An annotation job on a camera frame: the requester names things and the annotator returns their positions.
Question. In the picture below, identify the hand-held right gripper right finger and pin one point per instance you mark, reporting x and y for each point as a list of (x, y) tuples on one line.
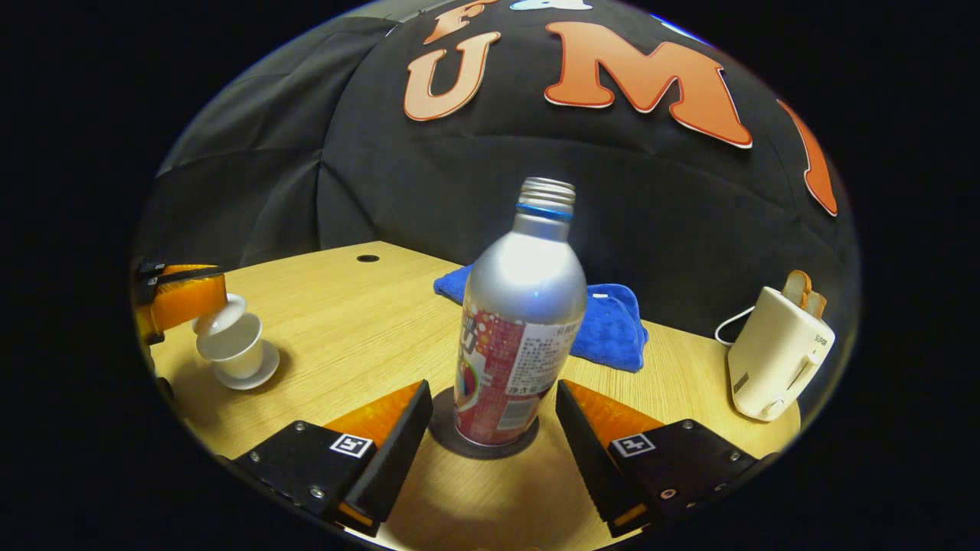
[(593, 467)]

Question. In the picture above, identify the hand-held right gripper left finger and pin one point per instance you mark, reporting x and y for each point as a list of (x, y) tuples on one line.
[(394, 467)]

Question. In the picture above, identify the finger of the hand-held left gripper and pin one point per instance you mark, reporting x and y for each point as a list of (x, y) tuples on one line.
[(180, 302)]

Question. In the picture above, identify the dark brown round coaster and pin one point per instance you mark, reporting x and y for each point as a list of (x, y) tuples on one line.
[(444, 428)]

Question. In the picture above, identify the white teacup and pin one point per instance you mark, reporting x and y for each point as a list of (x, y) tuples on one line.
[(237, 356)]

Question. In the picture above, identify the silver water bottle red label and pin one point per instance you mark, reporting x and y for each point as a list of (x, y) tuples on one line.
[(524, 306)]

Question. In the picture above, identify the white saucer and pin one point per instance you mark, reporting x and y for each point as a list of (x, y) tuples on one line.
[(264, 371)]

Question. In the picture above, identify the blue towel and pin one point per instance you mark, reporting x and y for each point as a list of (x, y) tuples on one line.
[(612, 329)]

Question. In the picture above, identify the white toaster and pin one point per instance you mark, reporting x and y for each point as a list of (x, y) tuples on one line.
[(773, 360)]

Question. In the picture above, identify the black backdrop cloth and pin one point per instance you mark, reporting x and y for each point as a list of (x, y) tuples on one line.
[(398, 184)]

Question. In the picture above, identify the toasted bread slice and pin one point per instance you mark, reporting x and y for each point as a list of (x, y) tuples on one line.
[(816, 306), (796, 287)]

